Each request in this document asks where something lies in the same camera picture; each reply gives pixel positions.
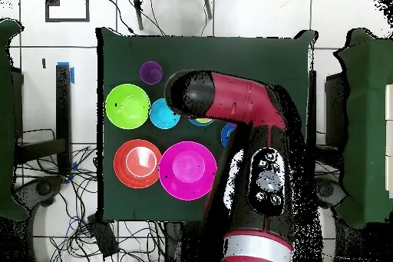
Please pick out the medium blue bowl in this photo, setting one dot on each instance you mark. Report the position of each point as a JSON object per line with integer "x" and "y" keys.
{"x": 201, "y": 124}

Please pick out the black power strip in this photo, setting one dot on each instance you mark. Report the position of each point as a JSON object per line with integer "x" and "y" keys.
{"x": 104, "y": 239}

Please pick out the green covered side table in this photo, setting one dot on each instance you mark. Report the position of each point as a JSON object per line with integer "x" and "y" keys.
{"x": 365, "y": 120}
{"x": 4, "y": 120}

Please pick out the black metal stand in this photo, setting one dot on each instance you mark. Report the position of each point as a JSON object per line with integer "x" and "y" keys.
{"x": 63, "y": 105}

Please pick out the dark green table cloth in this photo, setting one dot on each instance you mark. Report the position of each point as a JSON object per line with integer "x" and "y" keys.
{"x": 199, "y": 53}

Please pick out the large pink bowl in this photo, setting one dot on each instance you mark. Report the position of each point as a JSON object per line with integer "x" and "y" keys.
{"x": 187, "y": 166}

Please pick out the large red-orange bowl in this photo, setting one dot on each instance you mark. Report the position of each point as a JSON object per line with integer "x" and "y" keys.
{"x": 122, "y": 166}

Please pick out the large lime green bowl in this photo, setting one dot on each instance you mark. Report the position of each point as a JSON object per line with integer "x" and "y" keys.
{"x": 127, "y": 113}

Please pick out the small cyan bowl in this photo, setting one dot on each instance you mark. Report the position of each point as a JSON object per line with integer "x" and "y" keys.
{"x": 159, "y": 117}

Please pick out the blue tape strip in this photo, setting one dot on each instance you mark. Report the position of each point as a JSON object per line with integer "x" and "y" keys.
{"x": 72, "y": 75}

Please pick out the purple plastic cup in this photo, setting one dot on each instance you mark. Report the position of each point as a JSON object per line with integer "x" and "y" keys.
{"x": 151, "y": 74}

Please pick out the small dark blue bowl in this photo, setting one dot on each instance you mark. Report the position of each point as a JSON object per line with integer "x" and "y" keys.
{"x": 225, "y": 137}

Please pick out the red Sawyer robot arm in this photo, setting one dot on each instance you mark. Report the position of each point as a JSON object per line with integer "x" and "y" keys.
{"x": 242, "y": 99}

